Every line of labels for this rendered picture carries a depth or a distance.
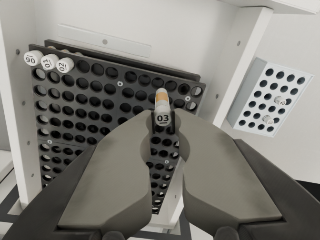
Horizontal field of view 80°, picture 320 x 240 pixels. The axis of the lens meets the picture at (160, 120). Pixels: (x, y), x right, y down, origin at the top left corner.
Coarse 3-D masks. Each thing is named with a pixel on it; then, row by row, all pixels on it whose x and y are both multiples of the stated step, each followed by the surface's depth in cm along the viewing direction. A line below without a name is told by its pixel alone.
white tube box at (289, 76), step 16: (256, 64) 32; (272, 64) 29; (256, 80) 31; (272, 80) 31; (288, 80) 32; (304, 80) 31; (240, 96) 35; (256, 96) 33; (272, 96) 32; (288, 96) 32; (240, 112) 34; (256, 112) 34; (272, 112) 34; (288, 112) 34; (240, 128) 35; (256, 128) 35; (272, 128) 36
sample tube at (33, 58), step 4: (52, 48) 20; (28, 52) 17; (32, 52) 17; (36, 52) 18; (40, 52) 18; (24, 56) 17; (28, 56) 17; (32, 56) 17; (36, 56) 17; (40, 56) 18; (28, 60) 17; (32, 60) 18; (36, 60) 18; (40, 60) 18; (32, 64) 18; (36, 64) 18
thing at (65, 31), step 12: (60, 24) 22; (60, 36) 22; (72, 36) 22; (84, 36) 22; (96, 36) 22; (108, 36) 23; (108, 48) 23; (120, 48) 23; (132, 48) 23; (144, 48) 23
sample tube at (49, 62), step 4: (44, 56) 17; (48, 56) 17; (52, 56) 18; (56, 56) 18; (44, 60) 18; (48, 60) 18; (52, 60) 18; (56, 60) 18; (44, 64) 18; (48, 64) 18; (52, 64) 18; (48, 68) 18; (52, 68) 18
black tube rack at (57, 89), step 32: (96, 64) 22; (128, 64) 22; (64, 96) 21; (96, 96) 21; (128, 96) 21; (64, 128) 23; (96, 128) 27; (160, 128) 26; (64, 160) 25; (160, 160) 25
